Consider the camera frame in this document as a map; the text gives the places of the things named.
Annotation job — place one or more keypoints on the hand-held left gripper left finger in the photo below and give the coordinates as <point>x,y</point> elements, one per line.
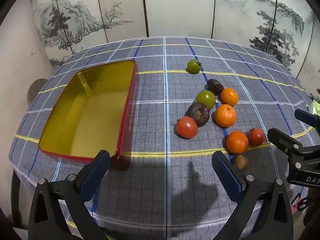
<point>96,172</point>

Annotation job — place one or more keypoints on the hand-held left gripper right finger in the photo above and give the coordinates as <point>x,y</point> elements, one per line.
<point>225,171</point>

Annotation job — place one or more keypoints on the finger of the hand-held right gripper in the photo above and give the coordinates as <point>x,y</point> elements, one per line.
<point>280,137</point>
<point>307,117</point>

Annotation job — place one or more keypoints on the small red tomato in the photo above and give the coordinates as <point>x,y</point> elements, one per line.
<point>256,137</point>

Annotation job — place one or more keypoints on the orange mandarin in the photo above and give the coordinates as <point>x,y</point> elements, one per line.
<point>225,115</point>
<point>229,97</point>
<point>237,142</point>

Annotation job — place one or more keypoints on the red and gold tin box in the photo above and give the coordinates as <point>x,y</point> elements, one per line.
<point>95,115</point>

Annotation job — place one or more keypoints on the large red tomato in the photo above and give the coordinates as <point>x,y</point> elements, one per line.
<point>186,127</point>

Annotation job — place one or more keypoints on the large dark passion fruit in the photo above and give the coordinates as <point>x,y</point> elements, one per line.
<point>198,113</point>

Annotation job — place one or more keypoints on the small dark passion fruit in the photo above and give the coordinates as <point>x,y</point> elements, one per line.
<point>215,86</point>

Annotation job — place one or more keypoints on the green tomato with stem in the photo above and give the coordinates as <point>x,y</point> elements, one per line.
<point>193,66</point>

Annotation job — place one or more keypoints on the green packet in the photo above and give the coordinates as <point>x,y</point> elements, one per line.
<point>315,107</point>

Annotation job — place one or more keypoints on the pink ribbon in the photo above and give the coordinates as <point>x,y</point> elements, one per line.
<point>298,201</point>

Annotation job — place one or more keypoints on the black metal table leg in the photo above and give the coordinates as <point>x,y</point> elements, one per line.
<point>15,197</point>

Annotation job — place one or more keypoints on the round grey-brown disc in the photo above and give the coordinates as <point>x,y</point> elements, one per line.
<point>36,90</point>

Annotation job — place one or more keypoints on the blue plaid tablecloth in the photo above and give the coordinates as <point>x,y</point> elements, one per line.
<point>160,92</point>

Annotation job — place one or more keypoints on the ink landscape folding screen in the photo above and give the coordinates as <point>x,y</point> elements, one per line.
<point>175,5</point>

